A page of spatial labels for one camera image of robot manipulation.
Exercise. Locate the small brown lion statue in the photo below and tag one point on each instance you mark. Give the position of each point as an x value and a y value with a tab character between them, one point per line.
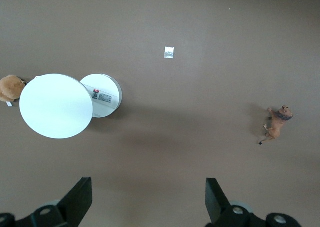
276	125

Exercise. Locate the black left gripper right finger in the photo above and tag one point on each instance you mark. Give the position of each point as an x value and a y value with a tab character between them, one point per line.
217	202

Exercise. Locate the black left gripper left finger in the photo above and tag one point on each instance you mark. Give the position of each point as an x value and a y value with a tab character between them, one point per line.
72	202

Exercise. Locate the small square tape patch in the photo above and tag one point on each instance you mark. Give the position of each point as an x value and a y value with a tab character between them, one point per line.
169	52

